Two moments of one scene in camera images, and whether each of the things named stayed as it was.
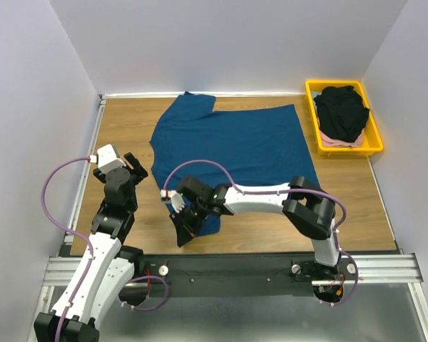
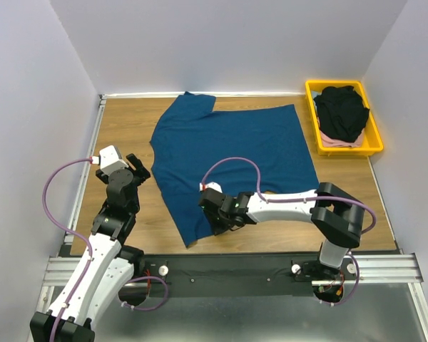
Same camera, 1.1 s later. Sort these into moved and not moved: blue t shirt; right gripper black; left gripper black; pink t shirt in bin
Moved: right gripper black
Not moved: left gripper black; blue t shirt; pink t shirt in bin
